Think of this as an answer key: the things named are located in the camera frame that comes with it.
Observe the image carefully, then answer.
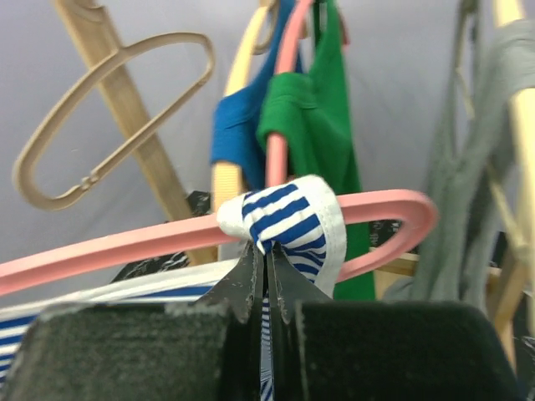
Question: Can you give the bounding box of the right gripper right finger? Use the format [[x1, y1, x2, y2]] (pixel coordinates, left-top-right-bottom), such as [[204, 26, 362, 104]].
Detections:
[[267, 246, 521, 401]]

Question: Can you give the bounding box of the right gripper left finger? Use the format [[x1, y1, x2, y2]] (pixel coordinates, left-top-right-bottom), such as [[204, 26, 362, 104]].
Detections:
[[1, 245, 264, 400]]

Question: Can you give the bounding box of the blue white striped tank top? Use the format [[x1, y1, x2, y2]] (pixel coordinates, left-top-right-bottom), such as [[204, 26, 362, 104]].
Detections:
[[0, 174, 348, 401]]

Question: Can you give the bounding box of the pink hanger with striped top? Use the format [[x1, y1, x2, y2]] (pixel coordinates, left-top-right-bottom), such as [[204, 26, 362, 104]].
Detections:
[[1, 189, 438, 295]]

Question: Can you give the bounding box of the light wooden hanger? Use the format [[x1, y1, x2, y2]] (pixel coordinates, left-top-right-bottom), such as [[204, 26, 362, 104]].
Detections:
[[12, 0, 217, 212]]

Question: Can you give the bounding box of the grey tank top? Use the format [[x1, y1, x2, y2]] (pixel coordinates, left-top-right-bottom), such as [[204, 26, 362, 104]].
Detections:
[[383, 1, 534, 310]]

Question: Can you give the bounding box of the wooden hanger with blue top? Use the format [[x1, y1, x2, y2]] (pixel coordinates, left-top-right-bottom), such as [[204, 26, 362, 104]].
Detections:
[[211, 1, 279, 212]]

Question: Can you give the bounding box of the cream hanger with grey top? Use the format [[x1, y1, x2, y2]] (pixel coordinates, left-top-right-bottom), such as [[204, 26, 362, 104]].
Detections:
[[443, 1, 534, 332]]

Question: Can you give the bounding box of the pink hanger with green top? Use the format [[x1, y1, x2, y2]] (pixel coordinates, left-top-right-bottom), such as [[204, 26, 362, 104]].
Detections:
[[265, 0, 352, 189]]

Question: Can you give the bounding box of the green tank top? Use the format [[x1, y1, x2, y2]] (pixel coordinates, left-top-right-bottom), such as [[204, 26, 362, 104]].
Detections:
[[255, 0, 377, 302]]

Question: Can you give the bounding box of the wooden clothes rack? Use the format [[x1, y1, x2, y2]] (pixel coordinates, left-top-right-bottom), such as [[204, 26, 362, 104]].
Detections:
[[54, 1, 534, 363]]

